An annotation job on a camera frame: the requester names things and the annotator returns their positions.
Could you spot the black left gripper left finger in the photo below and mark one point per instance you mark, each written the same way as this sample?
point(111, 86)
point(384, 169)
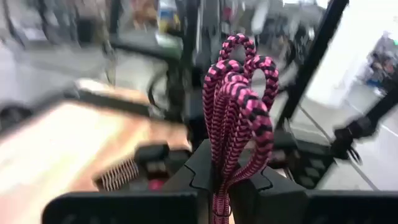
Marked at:
point(192, 202)

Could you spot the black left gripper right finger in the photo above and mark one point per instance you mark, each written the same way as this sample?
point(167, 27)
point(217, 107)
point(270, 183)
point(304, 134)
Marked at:
point(280, 205)

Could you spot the pink cube block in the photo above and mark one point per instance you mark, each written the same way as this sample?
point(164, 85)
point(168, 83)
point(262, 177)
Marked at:
point(156, 185)

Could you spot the black diagonal pole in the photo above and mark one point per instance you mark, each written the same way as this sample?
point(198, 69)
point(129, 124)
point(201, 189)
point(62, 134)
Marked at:
point(314, 56)

